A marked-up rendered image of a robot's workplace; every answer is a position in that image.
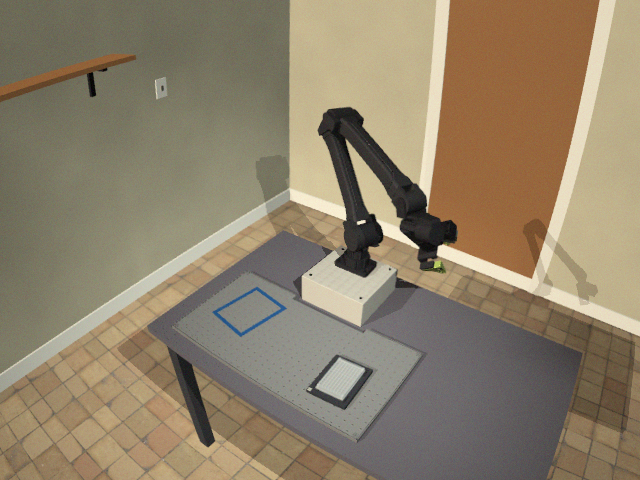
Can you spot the blue tape outline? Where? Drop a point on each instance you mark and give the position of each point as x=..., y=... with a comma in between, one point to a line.
x=256, y=325

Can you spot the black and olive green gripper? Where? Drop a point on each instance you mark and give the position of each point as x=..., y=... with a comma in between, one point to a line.
x=423, y=256

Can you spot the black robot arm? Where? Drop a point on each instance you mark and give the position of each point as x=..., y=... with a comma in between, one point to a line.
x=425, y=228

